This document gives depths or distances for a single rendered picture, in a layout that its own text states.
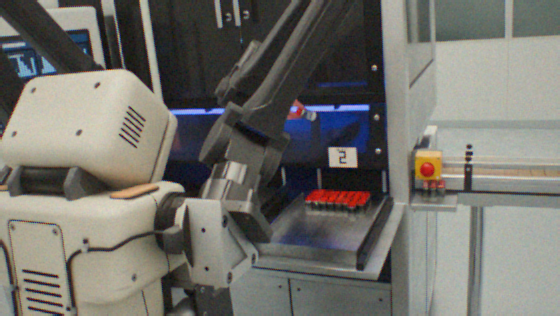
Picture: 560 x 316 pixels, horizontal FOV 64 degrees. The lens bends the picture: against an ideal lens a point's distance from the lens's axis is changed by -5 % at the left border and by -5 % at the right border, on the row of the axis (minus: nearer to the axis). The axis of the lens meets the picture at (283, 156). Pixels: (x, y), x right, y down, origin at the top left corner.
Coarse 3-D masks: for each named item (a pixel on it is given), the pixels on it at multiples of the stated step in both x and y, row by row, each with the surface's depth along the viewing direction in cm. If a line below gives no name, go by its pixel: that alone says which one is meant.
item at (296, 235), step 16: (288, 208) 134; (304, 208) 141; (272, 224) 125; (288, 224) 131; (304, 224) 130; (320, 224) 129; (336, 224) 128; (352, 224) 127; (368, 224) 125; (272, 240) 122; (288, 240) 121; (304, 240) 120; (320, 240) 119; (336, 240) 118; (352, 240) 117; (288, 256) 113; (304, 256) 111; (320, 256) 109; (336, 256) 107; (352, 256) 106
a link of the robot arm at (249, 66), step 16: (304, 0) 75; (288, 16) 77; (272, 32) 81; (288, 32) 78; (272, 48) 81; (256, 64) 83; (272, 64) 83; (240, 80) 86; (256, 80) 85; (224, 96) 88; (240, 96) 89
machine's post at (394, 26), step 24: (384, 0) 122; (384, 24) 124; (384, 48) 126; (384, 72) 128; (408, 72) 130; (408, 96) 131; (408, 120) 132; (408, 144) 132; (408, 168) 134; (408, 192) 136; (408, 216) 138; (408, 240) 140; (408, 264) 142; (408, 288) 144; (408, 312) 147
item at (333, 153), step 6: (330, 150) 141; (336, 150) 140; (342, 150) 139; (348, 150) 139; (354, 150) 138; (330, 156) 141; (336, 156) 141; (342, 156) 140; (348, 156) 139; (354, 156) 138; (330, 162) 142; (336, 162) 141; (348, 162) 140; (354, 162) 139
